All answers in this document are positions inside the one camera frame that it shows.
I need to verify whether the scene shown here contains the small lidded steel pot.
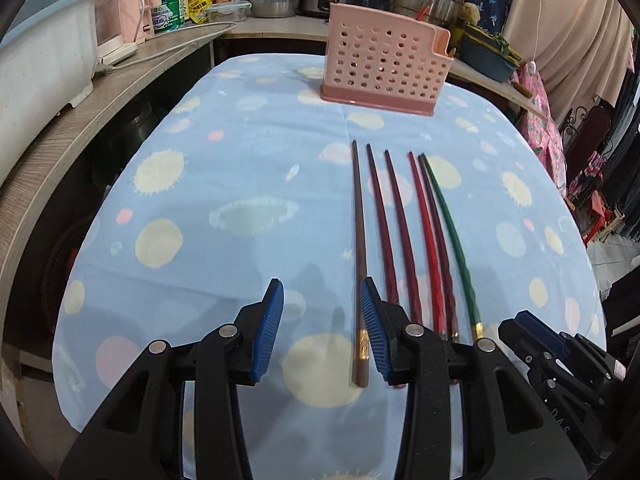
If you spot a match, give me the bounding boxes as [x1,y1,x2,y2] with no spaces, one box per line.
[248,0,300,18]

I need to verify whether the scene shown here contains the maroon twisted chopstick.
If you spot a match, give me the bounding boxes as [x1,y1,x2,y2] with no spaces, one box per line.
[384,150,423,324]

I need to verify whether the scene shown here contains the red chopstick black band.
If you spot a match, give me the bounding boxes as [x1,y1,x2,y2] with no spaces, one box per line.
[408,152,447,339]

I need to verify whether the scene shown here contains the pink floral cloth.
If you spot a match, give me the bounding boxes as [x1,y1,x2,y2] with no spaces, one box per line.
[514,61,567,196]

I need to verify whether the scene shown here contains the green chopstick gold band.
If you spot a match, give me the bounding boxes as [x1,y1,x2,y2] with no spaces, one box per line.
[419,154,484,341]

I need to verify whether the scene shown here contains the brown chopstick gold band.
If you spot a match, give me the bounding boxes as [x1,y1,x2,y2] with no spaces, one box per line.
[350,140,370,388]

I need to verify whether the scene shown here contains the pink white toaster oven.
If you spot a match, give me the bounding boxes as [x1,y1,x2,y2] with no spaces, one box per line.
[94,0,160,64]

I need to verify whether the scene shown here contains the blue dotted tablecloth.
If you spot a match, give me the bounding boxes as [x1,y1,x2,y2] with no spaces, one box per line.
[53,54,605,479]

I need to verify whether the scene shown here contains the dark teal basin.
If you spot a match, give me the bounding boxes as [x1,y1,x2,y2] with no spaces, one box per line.
[460,36,520,84]

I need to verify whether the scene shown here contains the white plastic tub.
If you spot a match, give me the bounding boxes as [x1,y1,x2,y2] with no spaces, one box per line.
[0,0,98,180]

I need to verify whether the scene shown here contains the clear food container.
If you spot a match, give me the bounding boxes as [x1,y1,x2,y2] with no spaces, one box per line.
[205,0,252,23]

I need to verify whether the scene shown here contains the maroon chopstick dark band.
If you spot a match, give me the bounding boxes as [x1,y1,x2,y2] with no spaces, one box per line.
[360,144,399,379]

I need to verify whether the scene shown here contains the pink perforated utensil holder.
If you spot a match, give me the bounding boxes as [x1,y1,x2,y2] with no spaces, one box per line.
[320,3,452,116]

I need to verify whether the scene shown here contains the green white canister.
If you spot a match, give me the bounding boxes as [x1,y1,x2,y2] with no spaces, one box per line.
[151,0,183,34]

